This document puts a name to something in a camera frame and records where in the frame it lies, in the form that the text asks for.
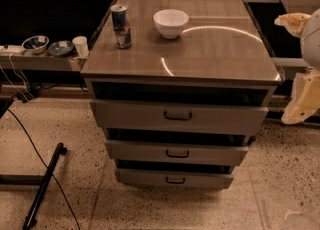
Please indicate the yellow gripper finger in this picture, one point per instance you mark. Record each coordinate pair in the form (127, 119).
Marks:
(305, 98)
(294, 23)

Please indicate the grey drawer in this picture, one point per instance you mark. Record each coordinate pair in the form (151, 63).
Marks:
(175, 117)
(175, 153)
(172, 178)

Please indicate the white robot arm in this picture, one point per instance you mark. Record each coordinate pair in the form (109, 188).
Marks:
(310, 42)

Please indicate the blue silver drink can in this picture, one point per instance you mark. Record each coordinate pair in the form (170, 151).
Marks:
(121, 26)

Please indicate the white paper cup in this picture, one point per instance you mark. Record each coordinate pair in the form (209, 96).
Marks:
(80, 43)

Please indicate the dark blue bowl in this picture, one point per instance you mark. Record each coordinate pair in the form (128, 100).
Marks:
(61, 48)

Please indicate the white rimmed blue bowl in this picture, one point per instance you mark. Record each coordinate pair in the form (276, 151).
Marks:
(36, 44)

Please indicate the white power strip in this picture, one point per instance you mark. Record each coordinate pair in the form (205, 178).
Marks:
(11, 49)

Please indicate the black stand leg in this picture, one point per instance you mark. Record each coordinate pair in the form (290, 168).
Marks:
(30, 220)

